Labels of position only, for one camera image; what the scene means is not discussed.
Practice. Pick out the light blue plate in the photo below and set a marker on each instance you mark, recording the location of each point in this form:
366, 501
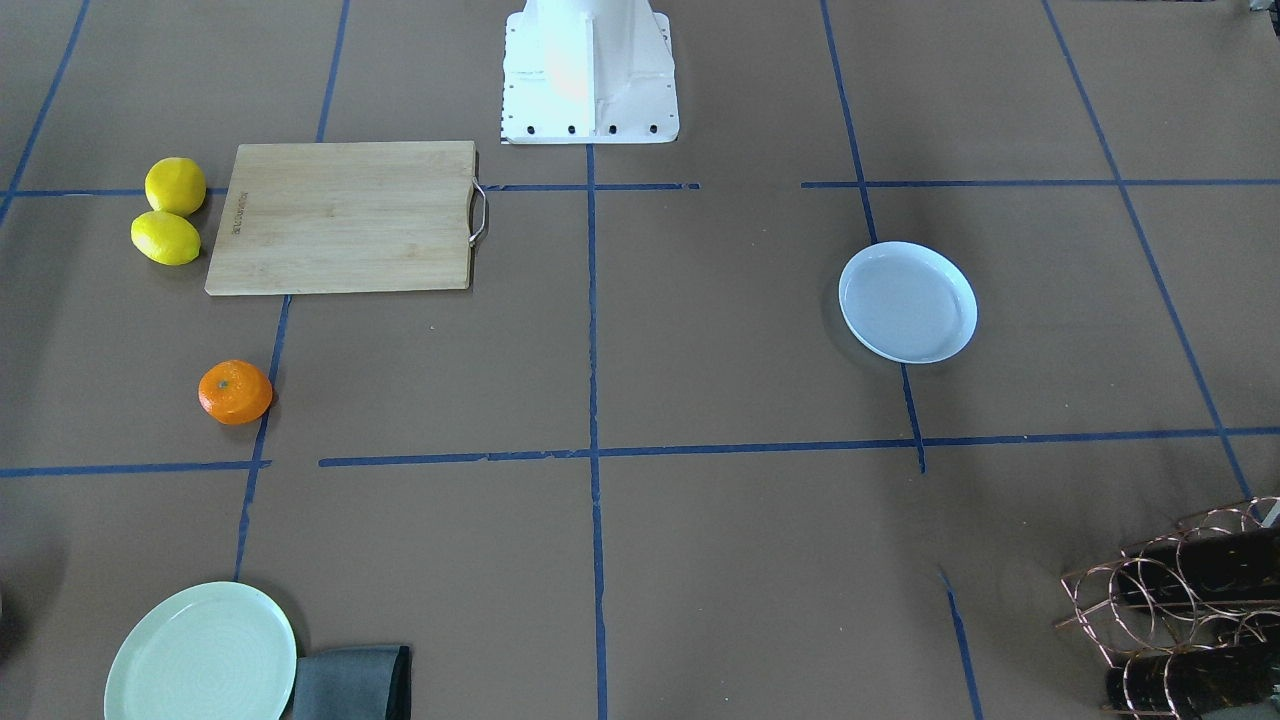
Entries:
907, 303

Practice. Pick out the light green plate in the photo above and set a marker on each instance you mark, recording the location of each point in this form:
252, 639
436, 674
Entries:
218, 650

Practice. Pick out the bamboo cutting board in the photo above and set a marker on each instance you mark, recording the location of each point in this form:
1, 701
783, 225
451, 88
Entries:
360, 217

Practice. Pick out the orange mandarin fruit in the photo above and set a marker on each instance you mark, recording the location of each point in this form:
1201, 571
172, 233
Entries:
235, 392

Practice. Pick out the dark grey folded cloth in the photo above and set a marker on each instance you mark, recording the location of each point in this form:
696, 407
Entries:
357, 682

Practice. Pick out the lower yellow lemon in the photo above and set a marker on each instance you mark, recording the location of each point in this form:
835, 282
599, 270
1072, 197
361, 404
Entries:
165, 238

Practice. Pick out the yellow lemon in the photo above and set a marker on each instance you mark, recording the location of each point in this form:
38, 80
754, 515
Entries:
165, 238
175, 185

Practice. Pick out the upper yellow lemon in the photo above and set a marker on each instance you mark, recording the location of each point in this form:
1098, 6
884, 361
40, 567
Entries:
175, 185

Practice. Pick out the dark wine bottle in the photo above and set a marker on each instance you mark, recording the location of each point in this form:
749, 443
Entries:
1230, 571
1196, 683

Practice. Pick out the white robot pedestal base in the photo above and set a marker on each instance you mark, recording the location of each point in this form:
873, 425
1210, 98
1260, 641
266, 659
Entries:
588, 72

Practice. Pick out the copper wire bottle rack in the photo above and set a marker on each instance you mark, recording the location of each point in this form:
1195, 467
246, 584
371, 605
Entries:
1187, 621

